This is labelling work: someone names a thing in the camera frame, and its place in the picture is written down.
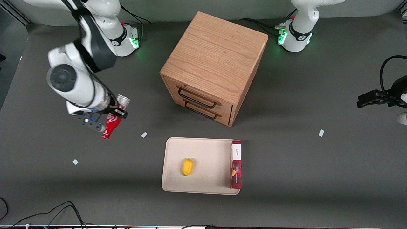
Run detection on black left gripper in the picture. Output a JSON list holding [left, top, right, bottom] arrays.
[[357, 75, 407, 108]]

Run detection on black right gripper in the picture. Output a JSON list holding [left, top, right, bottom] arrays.
[[105, 93, 128, 119]]

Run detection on red coke bottle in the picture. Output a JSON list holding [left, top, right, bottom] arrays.
[[102, 94, 131, 140]]

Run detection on beige plastic tray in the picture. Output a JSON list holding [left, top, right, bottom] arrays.
[[161, 137, 242, 195]]

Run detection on yellow lemon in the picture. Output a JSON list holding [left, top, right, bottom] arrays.
[[181, 158, 194, 176]]

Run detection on wooden drawer cabinet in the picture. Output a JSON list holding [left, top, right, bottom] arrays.
[[160, 11, 268, 127]]

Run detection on red and white snack box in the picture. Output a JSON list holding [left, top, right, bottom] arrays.
[[230, 140, 242, 189]]

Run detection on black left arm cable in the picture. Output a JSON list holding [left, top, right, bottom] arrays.
[[379, 55, 407, 96]]

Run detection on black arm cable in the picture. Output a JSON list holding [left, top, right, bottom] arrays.
[[84, 68, 116, 102], [379, 55, 407, 96]]

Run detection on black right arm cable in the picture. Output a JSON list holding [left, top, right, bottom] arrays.
[[84, 68, 116, 102]]

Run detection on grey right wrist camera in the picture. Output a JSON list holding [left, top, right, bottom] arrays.
[[75, 112, 106, 133]]

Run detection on black wire drawer handle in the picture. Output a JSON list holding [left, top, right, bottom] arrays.
[[184, 101, 219, 120], [178, 88, 218, 109]]

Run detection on black loose cable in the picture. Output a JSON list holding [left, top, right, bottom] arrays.
[[48, 205, 84, 227], [11, 201, 87, 228], [181, 224, 220, 229], [0, 197, 9, 220]]

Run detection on wooden drawer with handle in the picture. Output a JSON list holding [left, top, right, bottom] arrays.
[[164, 78, 234, 115], [170, 91, 232, 126]]

